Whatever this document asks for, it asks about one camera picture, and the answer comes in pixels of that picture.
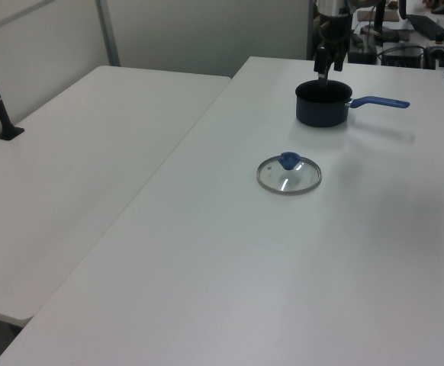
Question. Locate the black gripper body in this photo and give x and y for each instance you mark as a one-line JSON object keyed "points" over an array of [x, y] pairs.
{"points": [[334, 28]]}

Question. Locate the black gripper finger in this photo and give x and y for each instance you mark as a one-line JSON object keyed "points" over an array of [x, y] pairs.
{"points": [[320, 61], [339, 59]]}

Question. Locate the glass lid with blue knob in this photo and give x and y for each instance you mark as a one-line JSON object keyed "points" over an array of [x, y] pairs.
{"points": [[288, 175]]}

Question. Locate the black monitor stand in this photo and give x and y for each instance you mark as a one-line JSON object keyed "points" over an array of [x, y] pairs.
{"points": [[378, 26]]}

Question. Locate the black box device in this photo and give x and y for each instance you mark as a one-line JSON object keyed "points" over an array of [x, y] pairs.
{"points": [[403, 56]]}

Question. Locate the black keyboard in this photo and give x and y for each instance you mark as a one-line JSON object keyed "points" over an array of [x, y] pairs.
{"points": [[432, 26]]}

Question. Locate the black computer mouse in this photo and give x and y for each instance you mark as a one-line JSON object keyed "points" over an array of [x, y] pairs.
{"points": [[441, 9]]}

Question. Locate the grey partition post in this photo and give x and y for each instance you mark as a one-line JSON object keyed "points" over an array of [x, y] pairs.
{"points": [[109, 32]]}

